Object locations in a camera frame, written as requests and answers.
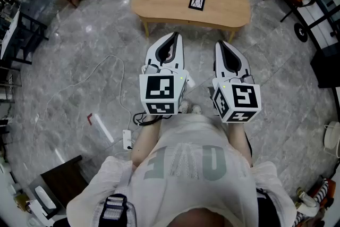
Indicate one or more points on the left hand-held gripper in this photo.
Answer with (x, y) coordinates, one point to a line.
(159, 90)

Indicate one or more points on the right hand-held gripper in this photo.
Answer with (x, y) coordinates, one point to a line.
(244, 98)

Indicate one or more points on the black framed picture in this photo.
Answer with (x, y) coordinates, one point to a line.
(197, 2)

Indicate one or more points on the person's left forearm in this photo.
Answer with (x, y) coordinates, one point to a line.
(144, 141)

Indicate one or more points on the person's right forearm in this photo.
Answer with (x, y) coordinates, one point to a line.
(239, 141)

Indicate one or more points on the person's left white shoe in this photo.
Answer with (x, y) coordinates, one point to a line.
(183, 107)

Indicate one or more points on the person's white shoe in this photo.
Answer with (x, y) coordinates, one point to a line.
(196, 109)
(183, 107)

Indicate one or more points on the person's right white shoe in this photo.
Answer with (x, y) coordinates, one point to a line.
(196, 109)

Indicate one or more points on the black cart wheel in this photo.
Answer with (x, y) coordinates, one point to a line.
(301, 32)

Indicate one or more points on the white power strip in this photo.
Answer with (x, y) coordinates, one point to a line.
(127, 138)

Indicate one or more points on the black box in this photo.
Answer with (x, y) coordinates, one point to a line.
(326, 71)

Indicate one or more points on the black metal cart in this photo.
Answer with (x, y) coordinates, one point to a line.
(318, 21)

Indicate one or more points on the white round stool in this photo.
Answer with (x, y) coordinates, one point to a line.
(332, 135)

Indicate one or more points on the person's white shirt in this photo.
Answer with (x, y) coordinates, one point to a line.
(191, 188)

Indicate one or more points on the white plush toy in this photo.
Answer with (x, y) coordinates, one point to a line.
(306, 198)

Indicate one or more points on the white table with black legs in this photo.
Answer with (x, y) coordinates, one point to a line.
(10, 32)

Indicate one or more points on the orange striped mat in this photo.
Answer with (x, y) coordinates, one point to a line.
(328, 188)

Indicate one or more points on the dark wooden side table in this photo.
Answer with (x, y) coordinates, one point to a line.
(66, 180)

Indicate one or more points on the white plastic device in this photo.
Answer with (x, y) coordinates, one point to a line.
(43, 197)

